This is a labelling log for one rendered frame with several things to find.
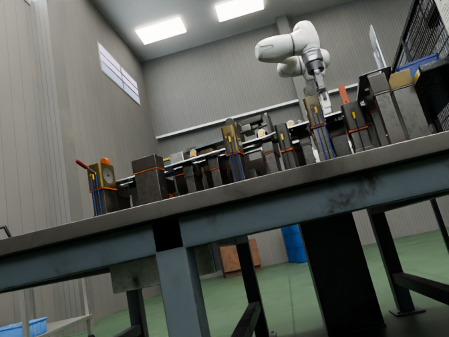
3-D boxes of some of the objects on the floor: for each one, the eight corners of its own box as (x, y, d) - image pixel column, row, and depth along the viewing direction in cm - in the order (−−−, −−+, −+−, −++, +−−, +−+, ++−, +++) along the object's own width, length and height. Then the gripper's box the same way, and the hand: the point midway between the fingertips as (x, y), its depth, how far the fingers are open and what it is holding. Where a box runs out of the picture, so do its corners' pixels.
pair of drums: (319, 255, 849) (309, 216, 871) (325, 257, 729) (313, 212, 751) (288, 261, 858) (278, 222, 879) (289, 265, 738) (278, 220, 760)
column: (322, 323, 221) (295, 219, 236) (372, 313, 217) (342, 208, 232) (328, 336, 191) (297, 216, 206) (386, 325, 187) (350, 204, 202)
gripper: (308, 75, 172) (321, 120, 167) (303, 57, 152) (318, 105, 147) (323, 70, 170) (337, 114, 165) (321, 51, 150) (336, 99, 145)
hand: (326, 105), depth 156 cm, fingers open, 8 cm apart
